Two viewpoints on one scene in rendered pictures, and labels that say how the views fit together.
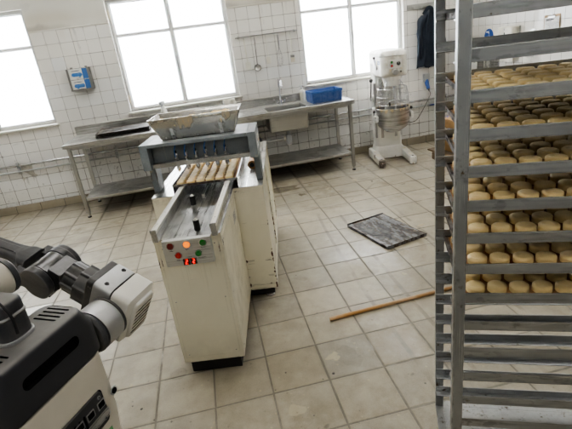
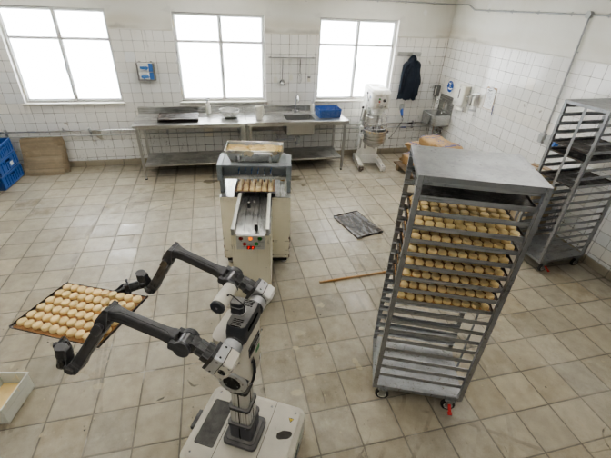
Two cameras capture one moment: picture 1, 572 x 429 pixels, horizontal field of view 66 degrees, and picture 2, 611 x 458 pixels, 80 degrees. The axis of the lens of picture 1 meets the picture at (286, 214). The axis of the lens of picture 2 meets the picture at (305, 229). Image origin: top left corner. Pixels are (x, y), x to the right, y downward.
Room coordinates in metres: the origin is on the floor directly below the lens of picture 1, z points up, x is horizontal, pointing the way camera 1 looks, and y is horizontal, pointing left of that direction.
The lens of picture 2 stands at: (-0.65, 0.33, 2.53)
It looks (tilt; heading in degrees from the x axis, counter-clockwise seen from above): 32 degrees down; 354
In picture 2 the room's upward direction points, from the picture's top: 3 degrees clockwise
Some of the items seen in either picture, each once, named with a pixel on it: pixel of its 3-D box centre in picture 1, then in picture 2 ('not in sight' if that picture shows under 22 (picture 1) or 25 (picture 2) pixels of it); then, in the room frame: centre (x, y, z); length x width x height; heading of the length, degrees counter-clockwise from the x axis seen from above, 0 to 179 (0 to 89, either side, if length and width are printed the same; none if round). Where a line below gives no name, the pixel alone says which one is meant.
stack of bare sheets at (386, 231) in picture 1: (385, 229); (357, 224); (3.53, -0.85, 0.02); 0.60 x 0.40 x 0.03; 22
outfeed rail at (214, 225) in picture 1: (231, 171); (270, 183); (2.97, 0.33, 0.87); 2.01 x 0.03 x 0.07; 178
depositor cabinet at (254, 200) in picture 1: (228, 215); (259, 204); (3.34, 0.46, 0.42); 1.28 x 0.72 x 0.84; 178
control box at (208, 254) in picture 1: (188, 250); (250, 242); (1.99, 0.50, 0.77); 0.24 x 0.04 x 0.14; 88
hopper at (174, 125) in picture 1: (197, 122); (255, 153); (2.86, 0.48, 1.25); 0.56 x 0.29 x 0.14; 88
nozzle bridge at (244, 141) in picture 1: (205, 159); (255, 174); (2.86, 0.48, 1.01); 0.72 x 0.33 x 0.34; 88
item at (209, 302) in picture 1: (210, 271); (254, 248); (2.36, 0.49, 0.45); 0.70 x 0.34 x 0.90; 178
